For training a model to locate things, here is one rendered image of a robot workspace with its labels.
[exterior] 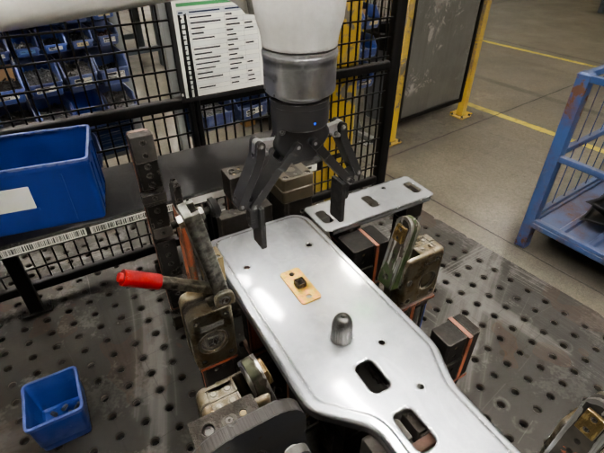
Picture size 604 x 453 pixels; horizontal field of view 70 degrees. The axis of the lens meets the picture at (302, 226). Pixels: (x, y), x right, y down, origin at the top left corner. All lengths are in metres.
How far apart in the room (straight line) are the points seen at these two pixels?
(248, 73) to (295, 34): 0.65
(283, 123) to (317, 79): 0.07
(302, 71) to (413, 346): 0.42
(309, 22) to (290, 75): 0.06
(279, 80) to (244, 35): 0.61
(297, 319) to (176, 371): 0.42
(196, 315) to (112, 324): 0.55
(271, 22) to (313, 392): 0.46
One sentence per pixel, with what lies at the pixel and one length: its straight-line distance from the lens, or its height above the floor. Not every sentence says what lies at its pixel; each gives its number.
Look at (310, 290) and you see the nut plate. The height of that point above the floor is 1.00.
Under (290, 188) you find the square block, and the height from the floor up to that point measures 1.04.
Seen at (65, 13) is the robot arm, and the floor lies 1.43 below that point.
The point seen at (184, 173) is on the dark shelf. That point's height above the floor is 1.03.
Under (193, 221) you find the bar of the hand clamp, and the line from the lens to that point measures 0.56.
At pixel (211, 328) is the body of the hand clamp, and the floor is 1.02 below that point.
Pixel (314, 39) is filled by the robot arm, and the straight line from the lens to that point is 0.51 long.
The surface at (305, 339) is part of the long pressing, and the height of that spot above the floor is 1.00.
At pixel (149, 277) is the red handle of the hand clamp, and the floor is 1.13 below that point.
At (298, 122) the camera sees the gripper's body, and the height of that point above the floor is 1.31.
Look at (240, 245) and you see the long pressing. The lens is 0.84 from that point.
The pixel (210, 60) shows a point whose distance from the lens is 1.11.
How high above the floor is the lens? 1.52
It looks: 36 degrees down
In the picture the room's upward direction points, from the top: straight up
